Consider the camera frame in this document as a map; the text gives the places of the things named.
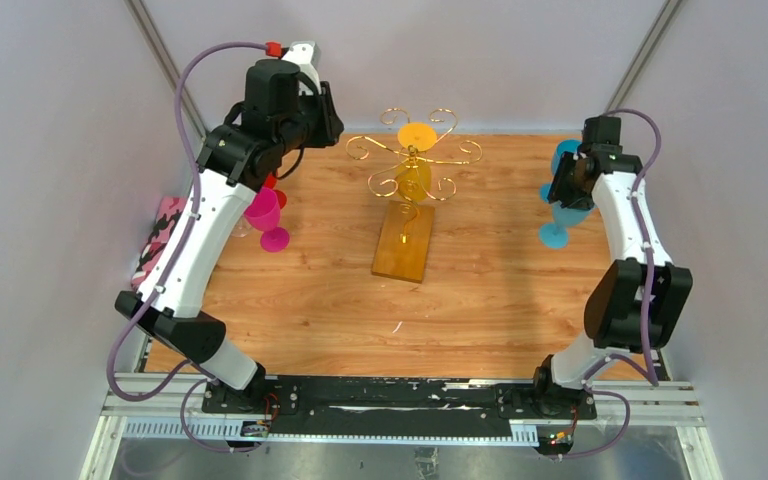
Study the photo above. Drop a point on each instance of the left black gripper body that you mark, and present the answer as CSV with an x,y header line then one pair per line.
x,y
312,126

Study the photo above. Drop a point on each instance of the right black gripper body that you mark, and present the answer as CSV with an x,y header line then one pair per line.
x,y
566,186

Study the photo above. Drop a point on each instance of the blue wine glass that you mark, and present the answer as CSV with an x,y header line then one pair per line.
x,y
565,146
554,234

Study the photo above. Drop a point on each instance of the red wine glass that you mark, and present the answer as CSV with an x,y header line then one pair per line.
x,y
271,183

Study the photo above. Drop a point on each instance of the pink wine glass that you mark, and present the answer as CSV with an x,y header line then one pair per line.
x,y
264,215

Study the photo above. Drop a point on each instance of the yellow wine glass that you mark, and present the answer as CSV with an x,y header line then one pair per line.
x,y
414,175

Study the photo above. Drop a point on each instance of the clear wine glass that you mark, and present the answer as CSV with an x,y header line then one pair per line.
x,y
241,228

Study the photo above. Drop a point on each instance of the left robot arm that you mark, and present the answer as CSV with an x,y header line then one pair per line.
x,y
286,107

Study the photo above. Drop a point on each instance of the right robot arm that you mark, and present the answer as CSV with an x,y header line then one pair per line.
x,y
635,307

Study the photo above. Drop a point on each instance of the wooden rack base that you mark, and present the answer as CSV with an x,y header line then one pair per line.
x,y
403,245

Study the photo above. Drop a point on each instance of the pink camouflage cloth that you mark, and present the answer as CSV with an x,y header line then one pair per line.
x,y
167,216

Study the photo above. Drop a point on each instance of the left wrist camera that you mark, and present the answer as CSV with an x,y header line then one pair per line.
x,y
306,55

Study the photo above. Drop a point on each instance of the gold wire glass rack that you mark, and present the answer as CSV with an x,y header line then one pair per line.
x,y
382,184

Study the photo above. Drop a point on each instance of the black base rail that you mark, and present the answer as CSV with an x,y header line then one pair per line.
x,y
402,411

